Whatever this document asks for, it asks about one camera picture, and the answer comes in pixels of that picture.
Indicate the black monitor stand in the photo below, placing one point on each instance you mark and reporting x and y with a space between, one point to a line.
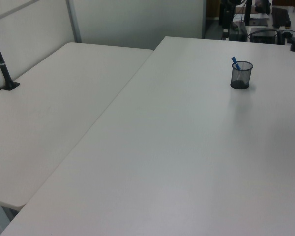
248 12

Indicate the grey metal partition post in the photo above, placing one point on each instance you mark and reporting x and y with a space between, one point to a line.
73 22

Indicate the black pole with zip tie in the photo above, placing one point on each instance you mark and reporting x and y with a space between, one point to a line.
2 66

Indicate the black mesh pen cup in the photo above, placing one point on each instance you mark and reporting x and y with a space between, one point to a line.
241 79

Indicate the black computer box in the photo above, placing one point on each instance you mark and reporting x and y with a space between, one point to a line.
238 32

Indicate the blue and white marker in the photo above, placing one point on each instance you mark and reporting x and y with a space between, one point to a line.
235 63

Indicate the black flat device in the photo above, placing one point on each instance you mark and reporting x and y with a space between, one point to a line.
263 34

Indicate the black keyboard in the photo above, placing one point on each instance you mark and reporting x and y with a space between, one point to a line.
280 16

